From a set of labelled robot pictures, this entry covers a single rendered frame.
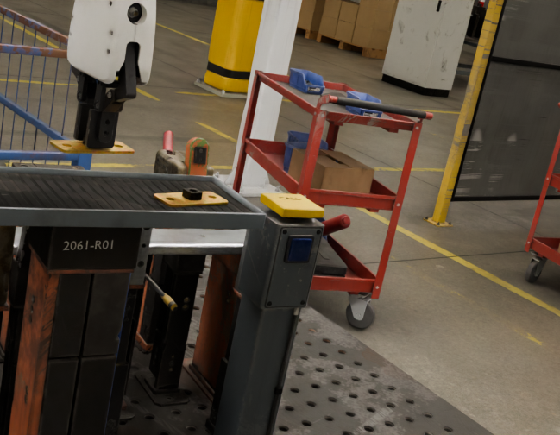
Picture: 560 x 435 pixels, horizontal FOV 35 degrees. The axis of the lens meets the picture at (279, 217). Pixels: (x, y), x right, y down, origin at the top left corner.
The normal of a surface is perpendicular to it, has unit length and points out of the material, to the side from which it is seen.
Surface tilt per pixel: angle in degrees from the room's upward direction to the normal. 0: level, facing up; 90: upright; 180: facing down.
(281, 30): 90
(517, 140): 93
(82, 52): 96
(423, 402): 0
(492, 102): 90
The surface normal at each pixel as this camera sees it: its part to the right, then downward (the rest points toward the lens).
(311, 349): 0.20, -0.93
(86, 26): -0.79, 0.07
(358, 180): 0.48, 0.35
